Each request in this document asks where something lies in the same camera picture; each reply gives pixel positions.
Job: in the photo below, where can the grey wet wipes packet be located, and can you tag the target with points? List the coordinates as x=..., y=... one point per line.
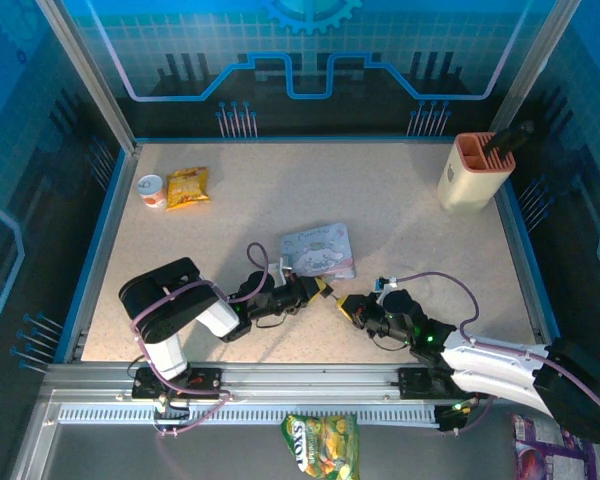
x=317, y=250

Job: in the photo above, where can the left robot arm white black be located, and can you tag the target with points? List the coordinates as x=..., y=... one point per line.
x=165, y=300

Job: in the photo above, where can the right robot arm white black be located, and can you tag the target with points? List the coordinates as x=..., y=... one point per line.
x=490, y=365

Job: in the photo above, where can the green yellow snack bag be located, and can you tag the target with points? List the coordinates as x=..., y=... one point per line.
x=320, y=447

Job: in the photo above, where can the cream knife holder orange rim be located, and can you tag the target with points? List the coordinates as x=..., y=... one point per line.
x=472, y=185

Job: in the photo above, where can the white paper cup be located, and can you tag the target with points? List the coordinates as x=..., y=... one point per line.
x=151, y=192

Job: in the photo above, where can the purple snack bag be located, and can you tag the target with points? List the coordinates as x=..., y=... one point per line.
x=540, y=450

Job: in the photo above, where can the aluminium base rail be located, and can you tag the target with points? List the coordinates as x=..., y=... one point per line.
x=305, y=380

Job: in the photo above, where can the aluminium frame post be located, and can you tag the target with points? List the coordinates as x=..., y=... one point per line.
x=535, y=65
x=90, y=80

